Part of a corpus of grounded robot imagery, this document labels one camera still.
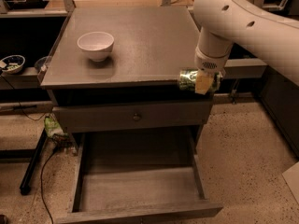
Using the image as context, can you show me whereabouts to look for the small clear glass bowl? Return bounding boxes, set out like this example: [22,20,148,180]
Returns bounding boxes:
[34,56,52,72]

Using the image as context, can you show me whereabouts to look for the open grey middle drawer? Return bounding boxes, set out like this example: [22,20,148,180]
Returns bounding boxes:
[55,127,222,224]

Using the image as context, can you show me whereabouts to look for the closed grey top drawer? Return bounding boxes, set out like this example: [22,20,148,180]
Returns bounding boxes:
[53,100,212,133]

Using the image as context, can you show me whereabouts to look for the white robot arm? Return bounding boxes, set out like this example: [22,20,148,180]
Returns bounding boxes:
[193,0,299,94]

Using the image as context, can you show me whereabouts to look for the grey side shelf beam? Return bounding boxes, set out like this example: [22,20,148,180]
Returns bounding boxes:
[224,58,267,79]

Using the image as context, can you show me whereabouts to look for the grey wooden drawer cabinet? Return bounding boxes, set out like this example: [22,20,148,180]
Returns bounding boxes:
[37,6,224,156]

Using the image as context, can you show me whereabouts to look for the green soda can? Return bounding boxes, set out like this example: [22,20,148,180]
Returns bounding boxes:
[178,69,223,93]

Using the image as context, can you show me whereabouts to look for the round metal drawer knob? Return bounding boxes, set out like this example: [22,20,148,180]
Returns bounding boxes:
[133,113,141,121]

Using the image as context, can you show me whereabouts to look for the blue patterned bowl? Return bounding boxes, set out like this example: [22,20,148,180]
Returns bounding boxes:
[0,55,25,74]

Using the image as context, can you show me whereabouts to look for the black metal floor bar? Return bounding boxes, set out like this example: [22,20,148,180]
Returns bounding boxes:
[20,130,47,195]

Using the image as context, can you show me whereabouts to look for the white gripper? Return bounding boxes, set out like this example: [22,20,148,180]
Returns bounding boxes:
[194,46,229,94]

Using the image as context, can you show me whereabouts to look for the white ceramic bowl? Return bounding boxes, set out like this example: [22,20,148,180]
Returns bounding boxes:
[77,32,115,62]

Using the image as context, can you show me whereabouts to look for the black power cable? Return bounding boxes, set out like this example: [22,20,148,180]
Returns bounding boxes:
[0,75,60,224]

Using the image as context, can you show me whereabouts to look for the green snack bag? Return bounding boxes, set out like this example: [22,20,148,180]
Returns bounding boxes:
[44,116,68,140]

